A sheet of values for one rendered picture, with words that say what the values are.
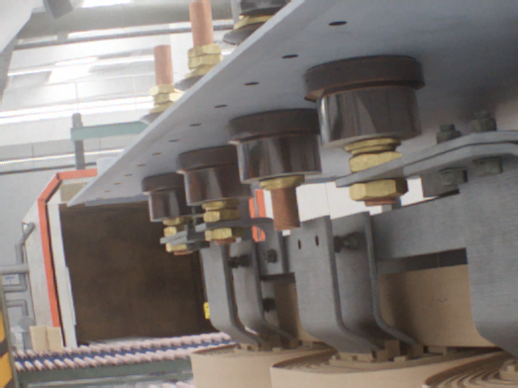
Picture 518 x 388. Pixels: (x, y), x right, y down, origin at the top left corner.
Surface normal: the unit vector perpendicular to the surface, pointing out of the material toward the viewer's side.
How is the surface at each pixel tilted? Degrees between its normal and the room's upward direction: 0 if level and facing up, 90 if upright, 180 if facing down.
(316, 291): 90
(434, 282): 90
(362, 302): 90
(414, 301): 90
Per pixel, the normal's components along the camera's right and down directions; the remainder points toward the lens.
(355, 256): -0.95, 0.09
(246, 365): -0.59, 0.01
